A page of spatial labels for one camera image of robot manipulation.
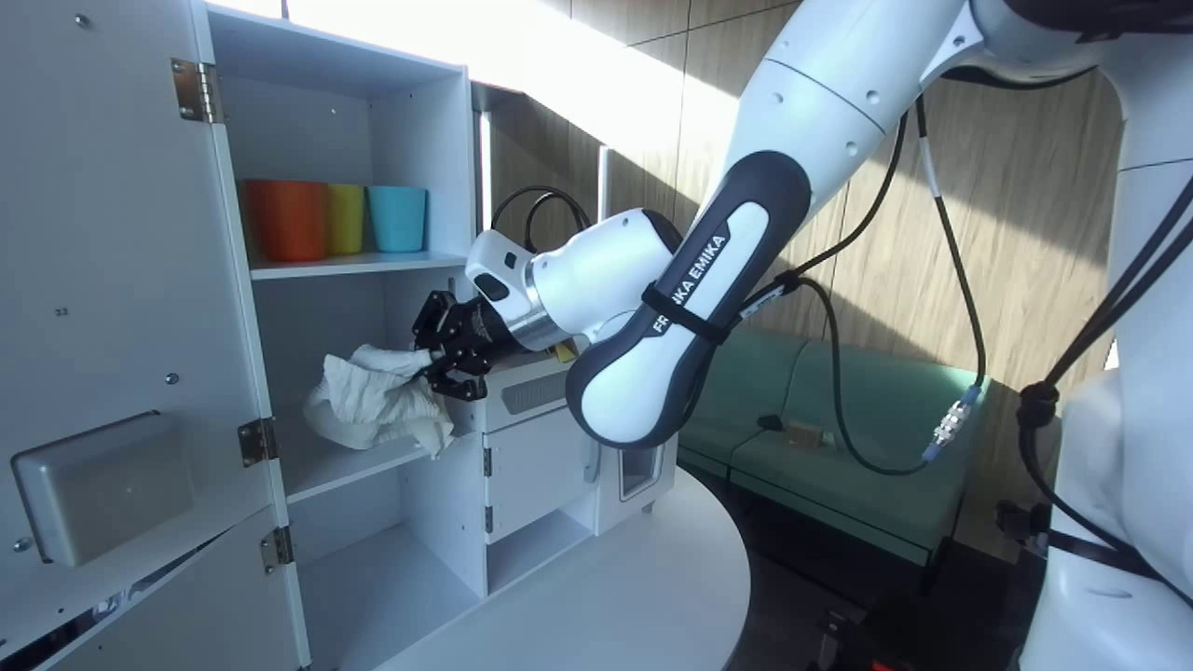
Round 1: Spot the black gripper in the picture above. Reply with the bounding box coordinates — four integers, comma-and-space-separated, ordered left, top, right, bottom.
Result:
409, 285, 509, 406

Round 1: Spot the white terry towel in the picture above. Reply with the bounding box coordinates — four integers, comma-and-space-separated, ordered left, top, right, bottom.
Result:
302, 341, 461, 462

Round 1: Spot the white shelf cabinet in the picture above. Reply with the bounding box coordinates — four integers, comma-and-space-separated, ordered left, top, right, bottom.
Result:
199, 0, 493, 671

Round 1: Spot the small white cabinet door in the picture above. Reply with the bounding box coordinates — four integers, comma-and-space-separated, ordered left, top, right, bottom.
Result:
33, 505, 315, 671

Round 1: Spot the large white cabinet door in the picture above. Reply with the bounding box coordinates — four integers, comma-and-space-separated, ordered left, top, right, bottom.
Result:
0, 0, 284, 663

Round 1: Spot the white toy kitchen stove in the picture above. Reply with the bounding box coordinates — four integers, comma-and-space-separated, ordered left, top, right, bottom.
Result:
476, 351, 684, 596

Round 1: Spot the blue plastic cup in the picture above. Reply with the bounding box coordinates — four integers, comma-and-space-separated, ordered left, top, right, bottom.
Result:
365, 182, 434, 256

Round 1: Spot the yellow plastic cup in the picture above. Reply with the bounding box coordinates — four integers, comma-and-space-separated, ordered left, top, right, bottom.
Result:
325, 182, 371, 261

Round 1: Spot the metal door hinge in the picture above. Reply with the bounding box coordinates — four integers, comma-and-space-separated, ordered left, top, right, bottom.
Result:
169, 54, 219, 128
258, 526, 297, 577
237, 416, 280, 471

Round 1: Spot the orange plastic cup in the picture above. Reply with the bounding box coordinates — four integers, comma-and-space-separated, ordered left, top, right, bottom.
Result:
239, 180, 336, 268

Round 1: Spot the white door handle box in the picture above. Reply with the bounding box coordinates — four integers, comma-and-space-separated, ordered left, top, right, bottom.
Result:
7, 410, 199, 571

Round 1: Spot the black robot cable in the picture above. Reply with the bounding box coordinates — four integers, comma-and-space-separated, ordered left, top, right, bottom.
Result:
493, 95, 1000, 482

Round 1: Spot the black cable bundle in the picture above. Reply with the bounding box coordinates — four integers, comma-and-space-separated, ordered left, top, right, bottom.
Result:
1009, 170, 1193, 590

